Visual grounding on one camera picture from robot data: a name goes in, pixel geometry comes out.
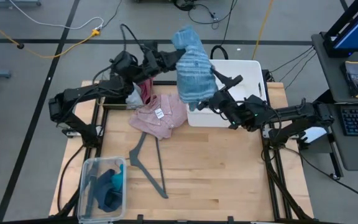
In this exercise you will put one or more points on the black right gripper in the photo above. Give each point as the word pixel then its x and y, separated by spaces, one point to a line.
pixel 224 104

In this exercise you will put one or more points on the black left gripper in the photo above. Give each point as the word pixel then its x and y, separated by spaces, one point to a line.
pixel 154 62

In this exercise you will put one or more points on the blue striped woven shirt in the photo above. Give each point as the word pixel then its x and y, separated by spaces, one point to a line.
pixel 194 71

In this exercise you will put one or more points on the pink checked button shirt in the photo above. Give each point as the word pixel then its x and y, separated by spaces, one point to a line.
pixel 163 124

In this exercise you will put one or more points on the dark slate blue cloth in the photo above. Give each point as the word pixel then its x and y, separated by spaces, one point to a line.
pixel 106 193

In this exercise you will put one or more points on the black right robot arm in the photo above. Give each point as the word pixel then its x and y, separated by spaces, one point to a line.
pixel 291 113

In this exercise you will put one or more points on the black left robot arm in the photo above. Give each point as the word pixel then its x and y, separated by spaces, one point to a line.
pixel 79 93

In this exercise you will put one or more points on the white perforated plastic basket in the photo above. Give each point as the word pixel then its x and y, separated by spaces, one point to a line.
pixel 250 71

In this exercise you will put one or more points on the black power strip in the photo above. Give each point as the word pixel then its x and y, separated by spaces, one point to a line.
pixel 267 76

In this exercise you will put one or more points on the grey clothes hanger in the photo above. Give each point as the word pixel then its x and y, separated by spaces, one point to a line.
pixel 134 157

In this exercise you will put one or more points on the grey computer desk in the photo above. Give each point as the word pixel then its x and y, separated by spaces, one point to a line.
pixel 331 81

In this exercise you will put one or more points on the black table edge clamp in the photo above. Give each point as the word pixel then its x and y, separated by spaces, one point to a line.
pixel 230 220
pixel 140 219

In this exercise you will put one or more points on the grey black work gloves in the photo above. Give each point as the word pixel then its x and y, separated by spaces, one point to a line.
pixel 354 77

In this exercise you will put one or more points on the clear plastic bin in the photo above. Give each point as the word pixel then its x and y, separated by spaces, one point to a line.
pixel 89 174

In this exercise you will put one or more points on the black aluminium table frame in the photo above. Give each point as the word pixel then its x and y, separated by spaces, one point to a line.
pixel 163 83

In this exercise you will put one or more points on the light grey arm base plate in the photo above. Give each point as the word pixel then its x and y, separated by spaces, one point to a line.
pixel 314 133
pixel 69 133

